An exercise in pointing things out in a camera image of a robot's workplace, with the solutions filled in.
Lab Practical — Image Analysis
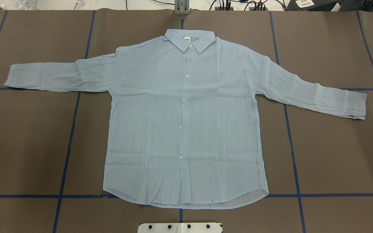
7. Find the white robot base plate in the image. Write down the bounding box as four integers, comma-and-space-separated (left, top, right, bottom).
137, 222, 223, 233

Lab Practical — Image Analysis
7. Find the light blue button-up shirt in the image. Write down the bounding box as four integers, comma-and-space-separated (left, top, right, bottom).
5, 28, 367, 209

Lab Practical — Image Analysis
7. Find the grey aluminium frame post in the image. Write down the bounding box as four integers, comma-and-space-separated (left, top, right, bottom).
174, 0, 190, 15

